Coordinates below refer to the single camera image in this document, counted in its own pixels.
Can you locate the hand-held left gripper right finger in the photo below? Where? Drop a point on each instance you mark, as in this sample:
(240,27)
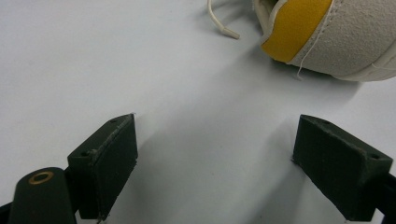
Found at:
(339,168)

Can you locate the white shoe with yellow heel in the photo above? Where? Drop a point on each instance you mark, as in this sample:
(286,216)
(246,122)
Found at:
(348,37)

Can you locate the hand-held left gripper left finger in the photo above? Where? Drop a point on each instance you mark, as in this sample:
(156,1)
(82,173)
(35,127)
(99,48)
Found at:
(106,168)

